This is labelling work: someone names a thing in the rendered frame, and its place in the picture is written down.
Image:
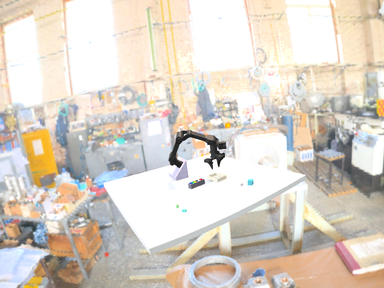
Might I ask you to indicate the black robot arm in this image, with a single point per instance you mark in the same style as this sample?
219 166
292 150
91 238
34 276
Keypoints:
209 139

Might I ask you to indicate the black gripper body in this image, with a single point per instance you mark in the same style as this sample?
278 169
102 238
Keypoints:
210 160

